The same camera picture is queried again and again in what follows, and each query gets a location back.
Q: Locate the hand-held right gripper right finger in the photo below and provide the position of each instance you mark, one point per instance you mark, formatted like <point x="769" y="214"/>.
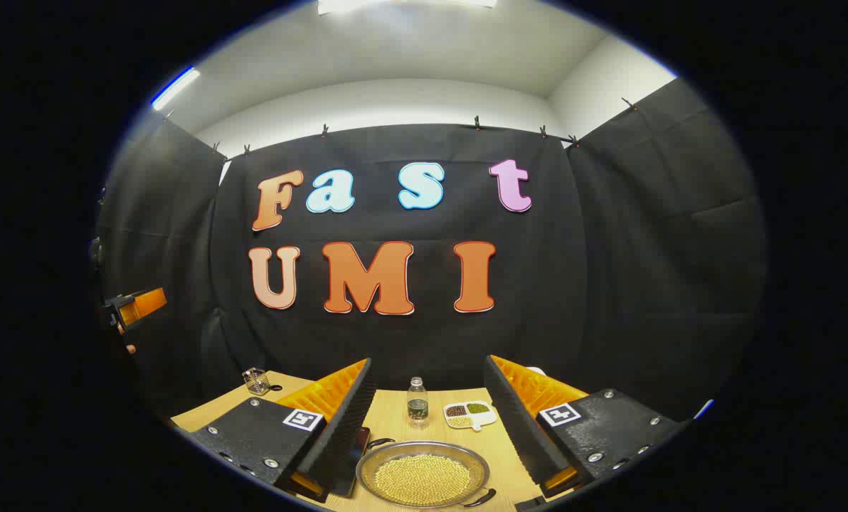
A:
<point x="520" y="434"/>

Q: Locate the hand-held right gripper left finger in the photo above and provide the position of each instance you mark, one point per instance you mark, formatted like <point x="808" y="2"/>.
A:
<point x="338" y="441"/>

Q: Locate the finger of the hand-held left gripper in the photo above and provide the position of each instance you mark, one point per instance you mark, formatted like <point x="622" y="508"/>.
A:
<point x="146" y="304"/>

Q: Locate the pile of soybeans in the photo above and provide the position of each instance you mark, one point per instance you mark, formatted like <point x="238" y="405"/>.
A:
<point x="421" y="480"/>

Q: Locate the white divided bean plate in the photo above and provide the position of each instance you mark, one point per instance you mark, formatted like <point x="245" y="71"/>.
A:
<point x="469" y="415"/>

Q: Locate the clear plastic water bottle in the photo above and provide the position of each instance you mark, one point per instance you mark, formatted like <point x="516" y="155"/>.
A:
<point x="417" y="405"/>

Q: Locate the row of black clips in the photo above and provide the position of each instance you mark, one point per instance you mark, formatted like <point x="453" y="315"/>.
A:
<point x="476" y="123"/>

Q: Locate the ceiling light panel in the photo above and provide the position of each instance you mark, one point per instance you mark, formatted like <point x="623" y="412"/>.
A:
<point x="395" y="4"/>

